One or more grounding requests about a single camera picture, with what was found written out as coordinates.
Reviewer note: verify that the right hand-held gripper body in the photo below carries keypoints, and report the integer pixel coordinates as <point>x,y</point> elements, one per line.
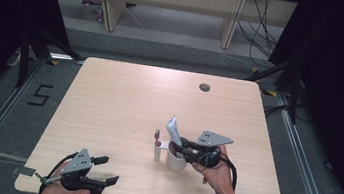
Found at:
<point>208,150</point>

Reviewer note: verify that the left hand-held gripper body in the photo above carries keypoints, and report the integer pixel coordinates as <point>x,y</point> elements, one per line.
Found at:
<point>78,165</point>

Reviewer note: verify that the white cup with side holder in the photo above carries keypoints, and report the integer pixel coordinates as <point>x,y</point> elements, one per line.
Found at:
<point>175,163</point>

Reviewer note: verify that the white toothpaste tube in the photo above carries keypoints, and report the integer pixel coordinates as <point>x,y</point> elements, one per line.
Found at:
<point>173,131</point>

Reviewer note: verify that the person's right hand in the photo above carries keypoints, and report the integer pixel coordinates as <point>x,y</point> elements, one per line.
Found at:
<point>218,177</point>

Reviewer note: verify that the grey tape strip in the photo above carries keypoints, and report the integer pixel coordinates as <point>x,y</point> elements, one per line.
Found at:
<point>24,171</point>

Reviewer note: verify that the black metal stand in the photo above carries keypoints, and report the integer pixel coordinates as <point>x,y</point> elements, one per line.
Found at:
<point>295,93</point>
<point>24,57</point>

